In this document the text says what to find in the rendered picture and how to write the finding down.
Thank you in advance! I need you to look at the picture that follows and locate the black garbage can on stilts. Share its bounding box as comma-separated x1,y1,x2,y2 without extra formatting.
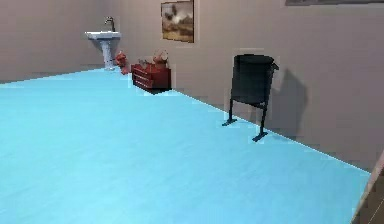
221,53,280,143

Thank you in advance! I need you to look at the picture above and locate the red chest of drawers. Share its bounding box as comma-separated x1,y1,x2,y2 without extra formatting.
130,63,173,92

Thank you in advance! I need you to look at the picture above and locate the framed landscape painting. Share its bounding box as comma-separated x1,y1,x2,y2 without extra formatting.
160,0,195,44

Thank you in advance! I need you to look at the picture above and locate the grey metal faucet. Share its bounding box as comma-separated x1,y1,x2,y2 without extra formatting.
104,16,116,33

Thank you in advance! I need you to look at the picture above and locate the dark framed picture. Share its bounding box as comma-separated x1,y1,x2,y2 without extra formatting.
284,0,384,7

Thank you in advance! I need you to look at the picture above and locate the white pedestal sink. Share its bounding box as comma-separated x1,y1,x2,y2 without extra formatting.
84,30,123,71

